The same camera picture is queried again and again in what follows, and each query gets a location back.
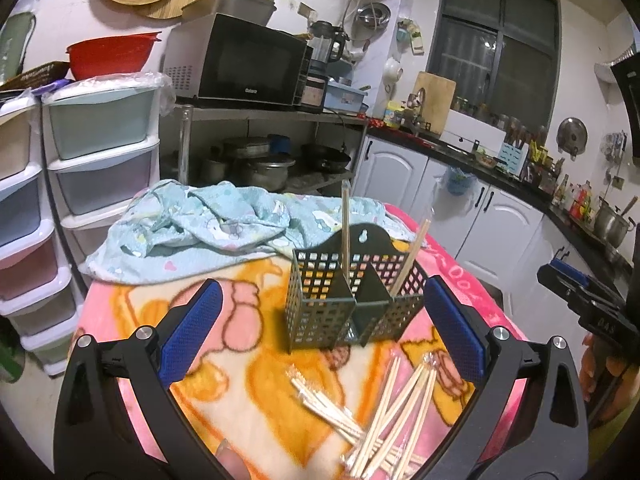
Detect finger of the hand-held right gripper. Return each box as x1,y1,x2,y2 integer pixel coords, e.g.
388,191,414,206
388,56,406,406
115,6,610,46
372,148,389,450
536,256,594,307

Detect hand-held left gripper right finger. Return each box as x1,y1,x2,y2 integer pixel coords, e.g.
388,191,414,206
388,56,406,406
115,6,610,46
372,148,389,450
395,275,590,480

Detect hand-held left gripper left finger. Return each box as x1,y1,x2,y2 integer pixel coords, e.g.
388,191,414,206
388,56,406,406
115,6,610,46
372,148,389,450
52,279,261,480

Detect wooden chopstick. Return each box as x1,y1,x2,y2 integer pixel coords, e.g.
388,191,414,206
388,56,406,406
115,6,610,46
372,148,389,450
389,219,432,296
341,180,351,286

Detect pile of chopsticks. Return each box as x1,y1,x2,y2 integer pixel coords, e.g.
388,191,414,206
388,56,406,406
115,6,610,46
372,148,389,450
285,352,441,478

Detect dark green perforated utensil holder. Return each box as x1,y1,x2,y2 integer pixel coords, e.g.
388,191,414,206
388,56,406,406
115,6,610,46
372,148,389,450
285,224,427,356

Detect person's right hand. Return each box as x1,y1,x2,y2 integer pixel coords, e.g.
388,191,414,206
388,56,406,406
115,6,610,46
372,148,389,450
580,332,603,401

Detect person's left hand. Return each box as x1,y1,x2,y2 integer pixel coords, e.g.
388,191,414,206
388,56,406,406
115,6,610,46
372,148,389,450
216,439,251,480

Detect steel stockpot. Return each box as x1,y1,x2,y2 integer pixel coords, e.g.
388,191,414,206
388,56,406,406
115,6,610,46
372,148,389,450
592,199,633,247

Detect row of condiment bottles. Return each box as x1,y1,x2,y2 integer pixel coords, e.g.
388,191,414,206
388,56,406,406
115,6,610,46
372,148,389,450
550,175,598,223

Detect white kitchen cabinets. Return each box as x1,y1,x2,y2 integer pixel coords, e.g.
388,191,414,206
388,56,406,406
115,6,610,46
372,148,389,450
356,135,591,351

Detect pink cartoon blanket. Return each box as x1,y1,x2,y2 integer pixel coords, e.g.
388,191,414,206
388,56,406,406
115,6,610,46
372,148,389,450
70,204,531,480

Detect light blue printed cloth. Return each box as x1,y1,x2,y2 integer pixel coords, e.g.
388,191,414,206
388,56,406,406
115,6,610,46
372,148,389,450
82,180,426,283

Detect light blue knife block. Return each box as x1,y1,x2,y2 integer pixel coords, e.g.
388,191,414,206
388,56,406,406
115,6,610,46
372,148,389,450
500,141,531,176

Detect hanging steel pot lid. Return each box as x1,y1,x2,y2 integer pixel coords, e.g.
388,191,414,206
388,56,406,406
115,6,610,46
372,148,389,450
556,117,588,153

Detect blue plastic bag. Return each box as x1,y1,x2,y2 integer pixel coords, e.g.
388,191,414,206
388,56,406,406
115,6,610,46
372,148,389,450
444,165,475,196

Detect row of spice jars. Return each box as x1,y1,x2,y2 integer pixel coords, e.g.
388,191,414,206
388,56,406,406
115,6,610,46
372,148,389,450
452,96,548,136

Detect white rectangular box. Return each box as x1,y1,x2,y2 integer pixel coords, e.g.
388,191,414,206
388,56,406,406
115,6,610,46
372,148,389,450
442,110,507,153

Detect steel cooking pot with lid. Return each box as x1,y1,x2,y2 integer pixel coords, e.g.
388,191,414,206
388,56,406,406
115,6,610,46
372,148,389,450
245,156,296,192

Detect black range hood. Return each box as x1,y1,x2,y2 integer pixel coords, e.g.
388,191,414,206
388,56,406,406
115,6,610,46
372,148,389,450
595,52,640,161

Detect black wok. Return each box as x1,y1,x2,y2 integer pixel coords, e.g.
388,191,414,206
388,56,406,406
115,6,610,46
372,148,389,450
302,144,352,173

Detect wooden cutting board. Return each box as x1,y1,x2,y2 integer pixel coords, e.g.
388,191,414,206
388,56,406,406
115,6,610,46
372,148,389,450
411,71,457,135

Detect pastel plastic drawer tower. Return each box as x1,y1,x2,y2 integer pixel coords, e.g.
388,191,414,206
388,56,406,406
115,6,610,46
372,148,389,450
0,92,48,321
41,72,173,376

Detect steel faucet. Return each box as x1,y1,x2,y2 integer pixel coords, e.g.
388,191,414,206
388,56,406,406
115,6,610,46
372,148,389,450
406,87,427,133

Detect metal shelf rack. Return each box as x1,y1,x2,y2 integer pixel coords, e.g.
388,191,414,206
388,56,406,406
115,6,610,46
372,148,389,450
160,102,371,196

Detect dark framed window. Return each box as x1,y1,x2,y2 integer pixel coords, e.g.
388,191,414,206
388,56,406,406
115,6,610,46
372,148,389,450
425,0,561,128

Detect light blue plastic box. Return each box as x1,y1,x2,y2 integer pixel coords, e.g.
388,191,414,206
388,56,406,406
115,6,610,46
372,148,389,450
324,82,370,115

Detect white kettle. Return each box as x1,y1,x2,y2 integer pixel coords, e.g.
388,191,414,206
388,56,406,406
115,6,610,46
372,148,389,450
382,57,405,86

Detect black microwave oven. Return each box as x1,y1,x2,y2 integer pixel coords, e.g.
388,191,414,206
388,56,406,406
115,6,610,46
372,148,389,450
162,12,315,108

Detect red plastic basin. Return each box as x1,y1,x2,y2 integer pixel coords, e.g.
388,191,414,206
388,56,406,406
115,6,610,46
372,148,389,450
66,32,163,81

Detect dark wicker basket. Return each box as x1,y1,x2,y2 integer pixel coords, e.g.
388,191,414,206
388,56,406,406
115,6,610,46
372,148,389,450
0,61,71,92

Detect black blender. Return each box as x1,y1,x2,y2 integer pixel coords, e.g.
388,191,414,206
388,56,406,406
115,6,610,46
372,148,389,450
305,20,348,111

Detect hanging steel bowl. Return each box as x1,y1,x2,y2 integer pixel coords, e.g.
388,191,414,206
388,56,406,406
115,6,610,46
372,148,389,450
356,2,391,31

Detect steel lidded tray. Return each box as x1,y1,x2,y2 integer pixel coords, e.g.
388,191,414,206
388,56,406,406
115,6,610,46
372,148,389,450
181,0,277,28

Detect pale green tray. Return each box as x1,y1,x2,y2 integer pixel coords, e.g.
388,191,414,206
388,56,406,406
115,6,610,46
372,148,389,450
0,12,37,86

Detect silver exhaust duct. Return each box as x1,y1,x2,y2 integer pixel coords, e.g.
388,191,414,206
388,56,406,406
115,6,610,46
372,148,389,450
595,50,640,70

